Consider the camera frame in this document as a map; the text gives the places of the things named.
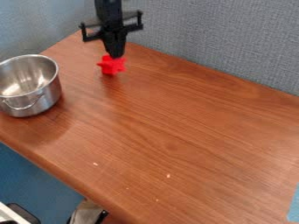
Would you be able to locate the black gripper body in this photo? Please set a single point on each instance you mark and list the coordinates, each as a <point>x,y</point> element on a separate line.
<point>115,26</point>

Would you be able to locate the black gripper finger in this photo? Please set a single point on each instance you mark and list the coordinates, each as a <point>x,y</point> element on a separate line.
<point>120,42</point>
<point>109,42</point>

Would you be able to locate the red star-shaped block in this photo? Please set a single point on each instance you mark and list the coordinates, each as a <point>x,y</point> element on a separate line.
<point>111,66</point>

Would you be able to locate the stainless steel pot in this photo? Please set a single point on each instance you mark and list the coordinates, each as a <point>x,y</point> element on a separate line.
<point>29,85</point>

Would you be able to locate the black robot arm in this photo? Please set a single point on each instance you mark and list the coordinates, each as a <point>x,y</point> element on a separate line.
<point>109,11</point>

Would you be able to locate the black object at bottom left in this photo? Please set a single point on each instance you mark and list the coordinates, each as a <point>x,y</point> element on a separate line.
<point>25,214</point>

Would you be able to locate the white object at corner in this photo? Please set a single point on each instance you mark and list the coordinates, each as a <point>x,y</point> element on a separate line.
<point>9,215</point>

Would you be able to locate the grey table leg bracket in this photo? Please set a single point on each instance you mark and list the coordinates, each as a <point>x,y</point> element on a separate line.
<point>88,213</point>

